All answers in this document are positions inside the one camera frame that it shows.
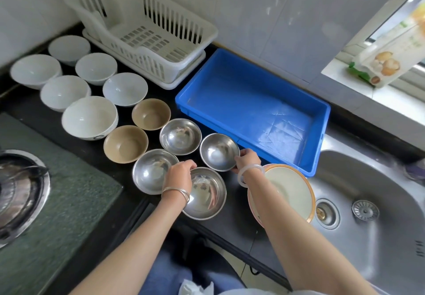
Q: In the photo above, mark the large white bowl black print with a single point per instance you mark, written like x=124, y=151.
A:
x=89, y=116

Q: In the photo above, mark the person's left hand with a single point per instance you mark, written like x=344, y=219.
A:
x=179, y=175

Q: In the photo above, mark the plain white bowl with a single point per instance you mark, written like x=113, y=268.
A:
x=96, y=68
x=64, y=91
x=35, y=70
x=69, y=48
x=125, y=88

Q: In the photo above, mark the white jade bangle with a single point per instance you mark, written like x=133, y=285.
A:
x=249, y=168

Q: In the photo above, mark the person's left forearm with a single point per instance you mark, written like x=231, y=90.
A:
x=132, y=255

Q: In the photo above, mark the white tiled windowsill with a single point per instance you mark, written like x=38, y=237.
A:
x=398, y=102

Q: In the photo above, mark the black gas burner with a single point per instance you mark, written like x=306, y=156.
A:
x=16, y=191

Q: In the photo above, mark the grey window frame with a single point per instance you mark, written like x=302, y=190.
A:
x=382, y=17

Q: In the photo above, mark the person's blue jeans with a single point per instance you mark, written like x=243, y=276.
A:
x=166, y=271

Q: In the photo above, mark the person's light shirt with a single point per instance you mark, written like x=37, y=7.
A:
x=265, y=293

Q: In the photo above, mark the person's right hand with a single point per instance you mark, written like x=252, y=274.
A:
x=247, y=160

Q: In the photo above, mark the white yellow flour bag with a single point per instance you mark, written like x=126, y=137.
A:
x=391, y=59

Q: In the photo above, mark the person's right forearm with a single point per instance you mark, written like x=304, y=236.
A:
x=299, y=238

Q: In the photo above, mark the white crumpled cloth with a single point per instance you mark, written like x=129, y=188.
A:
x=194, y=289

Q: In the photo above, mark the tan bowl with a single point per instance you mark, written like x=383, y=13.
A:
x=125, y=143
x=151, y=113

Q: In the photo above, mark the blue plastic tray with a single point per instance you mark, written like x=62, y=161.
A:
x=239, y=95

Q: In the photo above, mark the dark green glass stove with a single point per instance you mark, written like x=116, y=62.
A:
x=73, y=205

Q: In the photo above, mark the white drip tray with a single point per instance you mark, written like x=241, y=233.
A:
x=169, y=86

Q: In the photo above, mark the white plastic dish rack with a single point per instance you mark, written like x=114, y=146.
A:
x=119, y=9

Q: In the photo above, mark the orange rimmed cream bowl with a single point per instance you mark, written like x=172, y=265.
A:
x=292, y=188

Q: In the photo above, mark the stainless steel sink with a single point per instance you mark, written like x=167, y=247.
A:
x=382, y=255

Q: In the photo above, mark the silver wrist bangles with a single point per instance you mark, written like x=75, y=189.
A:
x=176, y=190

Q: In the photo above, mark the round metal sink strainer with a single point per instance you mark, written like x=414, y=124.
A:
x=365, y=210

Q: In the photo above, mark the purple white paper cup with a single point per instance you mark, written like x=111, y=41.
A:
x=415, y=172

